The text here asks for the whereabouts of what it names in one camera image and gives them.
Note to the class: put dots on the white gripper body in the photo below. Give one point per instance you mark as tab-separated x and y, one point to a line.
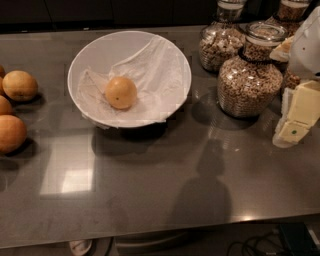
306	50

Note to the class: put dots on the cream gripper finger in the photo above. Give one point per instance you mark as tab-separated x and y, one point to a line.
281	52
300	112

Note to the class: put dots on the orange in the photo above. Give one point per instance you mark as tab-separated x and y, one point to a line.
13	133
121	92
20	86

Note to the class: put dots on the white paper towel in bowl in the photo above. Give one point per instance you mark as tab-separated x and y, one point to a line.
156	83

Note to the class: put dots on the white bowl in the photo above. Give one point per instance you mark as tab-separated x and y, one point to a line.
100	53

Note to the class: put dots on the back right glass cereal jar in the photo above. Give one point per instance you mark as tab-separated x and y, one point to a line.
290	16

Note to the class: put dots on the glass cereal jar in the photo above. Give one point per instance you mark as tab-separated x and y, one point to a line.
290	16
222	39
248	82

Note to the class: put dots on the front glass cereal jar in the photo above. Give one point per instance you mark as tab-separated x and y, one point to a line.
248	82

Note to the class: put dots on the back left glass cereal jar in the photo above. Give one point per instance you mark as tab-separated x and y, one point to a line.
222	39

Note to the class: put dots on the black power adapter box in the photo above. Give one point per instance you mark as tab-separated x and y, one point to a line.
297	240

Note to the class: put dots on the white object under table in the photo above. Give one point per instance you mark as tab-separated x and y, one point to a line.
80	247

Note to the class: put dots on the orange top left edge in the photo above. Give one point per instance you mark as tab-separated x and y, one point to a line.
2	74

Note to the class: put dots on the orange edge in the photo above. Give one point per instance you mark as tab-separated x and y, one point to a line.
2	74
5	106

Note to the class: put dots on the orange middle left edge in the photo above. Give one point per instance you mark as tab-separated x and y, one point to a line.
5	106

